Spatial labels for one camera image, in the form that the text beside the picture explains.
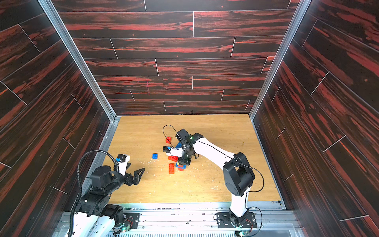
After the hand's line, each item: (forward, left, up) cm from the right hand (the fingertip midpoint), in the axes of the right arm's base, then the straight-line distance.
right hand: (185, 157), depth 88 cm
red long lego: (+3, +8, -7) cm, 11 cm away
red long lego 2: (-4, +9, -6) cm, 12 cm away
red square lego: (+16, +14, -4) cm, 21 cm away
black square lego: (+10, +15, -6) cm, 19 cm away
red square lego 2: (-5, +3, -7) cm, 9 cm away
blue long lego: (+13, +6, -7) cm, 16 cm away
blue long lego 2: (-5, +2, -2) cm, 6 cm away
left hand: (-11, +24, +9) cm, 28 cm away
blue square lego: (+4, +21, -6) cm, 22 cm away
